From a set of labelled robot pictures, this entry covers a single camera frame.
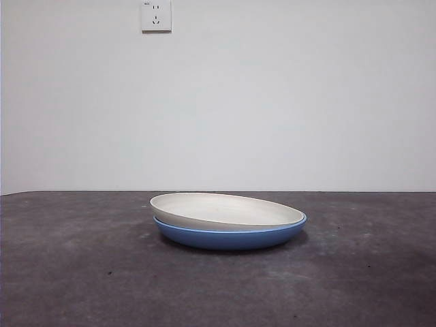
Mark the white wall socket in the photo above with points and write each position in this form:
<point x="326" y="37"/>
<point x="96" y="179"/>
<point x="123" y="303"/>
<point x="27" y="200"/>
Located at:
<point x="156" y="17"/>

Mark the blue round plate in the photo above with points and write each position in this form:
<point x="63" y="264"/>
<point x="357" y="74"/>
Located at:
<point x="231" y="240"/>

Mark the white round plate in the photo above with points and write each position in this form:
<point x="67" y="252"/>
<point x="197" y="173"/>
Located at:
<point x="221" y="209"/>

